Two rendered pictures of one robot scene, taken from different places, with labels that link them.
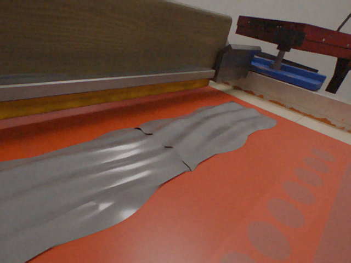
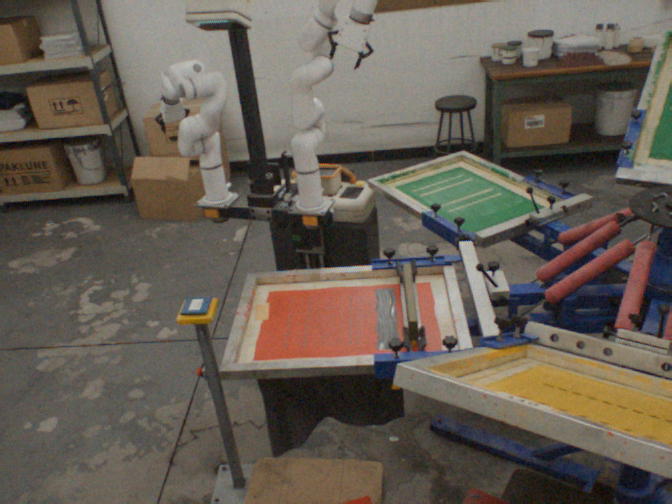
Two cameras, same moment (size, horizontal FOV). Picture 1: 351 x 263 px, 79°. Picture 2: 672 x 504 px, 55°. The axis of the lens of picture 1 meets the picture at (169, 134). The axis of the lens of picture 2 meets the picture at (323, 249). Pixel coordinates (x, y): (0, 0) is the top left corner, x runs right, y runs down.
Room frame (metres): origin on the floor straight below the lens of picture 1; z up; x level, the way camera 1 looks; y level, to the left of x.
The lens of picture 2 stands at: (1.58, -1.13, 2.27)
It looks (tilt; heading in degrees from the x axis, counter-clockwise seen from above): 29 degrees down; 148
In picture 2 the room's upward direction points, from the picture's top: 7 degrees counter-clockwise
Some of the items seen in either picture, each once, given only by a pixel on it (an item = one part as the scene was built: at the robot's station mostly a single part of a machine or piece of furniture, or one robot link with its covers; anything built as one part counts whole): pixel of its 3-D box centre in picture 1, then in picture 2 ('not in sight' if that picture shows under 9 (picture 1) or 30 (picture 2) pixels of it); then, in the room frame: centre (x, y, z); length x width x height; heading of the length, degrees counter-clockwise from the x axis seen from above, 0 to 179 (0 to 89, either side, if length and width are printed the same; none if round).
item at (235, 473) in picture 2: not in sight; (220, 403); (-0.39, -0.47, 0.48); 0.22 x 0.22 x 0.96; 51
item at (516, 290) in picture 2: not in sight; (513, 295); (0.41, 0.34, 1.02); 0.17 x 0.06 x 0.05; 51
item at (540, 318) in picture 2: not in sight; (474, 327); (0.33, 0.24, 0.89); 1.24 x 0.06 x 0.06; 51
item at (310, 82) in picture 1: (228, 70); (423, 362); (0.43, -0.09, 0.98); 0.30 x 0.05 x 0.07; 51
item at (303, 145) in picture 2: not in sight; (306, 150); (-0.47, 0.15, 1.37); 0.13 x 0.10 x 0.16; 121
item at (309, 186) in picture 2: not in sight; (310, 186); (-0.47, 0.15, 1.21); 0.16 x 0.13 x 0.15; 124
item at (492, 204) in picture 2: not in sight; (486, 187); (-0.18, 0.86, 1.05); 1.08 x 0.61 x 0.23; 171
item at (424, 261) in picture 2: not in sight; (411, 268); (-0.01, 0.26, 0.98); 0.30 x 0.05 x 0.07; 51
